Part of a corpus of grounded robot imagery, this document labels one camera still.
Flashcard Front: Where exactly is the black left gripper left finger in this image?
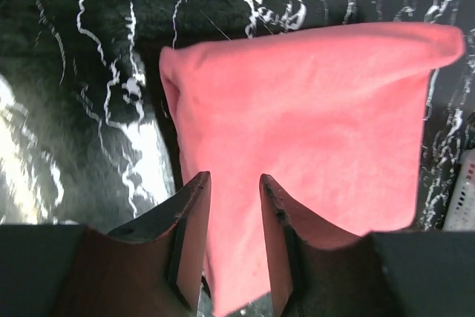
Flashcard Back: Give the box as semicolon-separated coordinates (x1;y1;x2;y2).
1;171;211;316

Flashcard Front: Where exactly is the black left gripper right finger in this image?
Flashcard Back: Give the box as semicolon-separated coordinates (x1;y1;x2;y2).
260;174;474;316

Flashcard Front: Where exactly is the salmon pink t shirt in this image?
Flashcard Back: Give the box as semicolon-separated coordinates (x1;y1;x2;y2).
159;22;465;316

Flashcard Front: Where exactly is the black marble pattern mat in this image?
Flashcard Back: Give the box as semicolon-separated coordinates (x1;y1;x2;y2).
1;0;474;230

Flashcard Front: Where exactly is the white plastic laundry basket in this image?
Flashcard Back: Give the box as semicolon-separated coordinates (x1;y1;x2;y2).
442;149;475;231

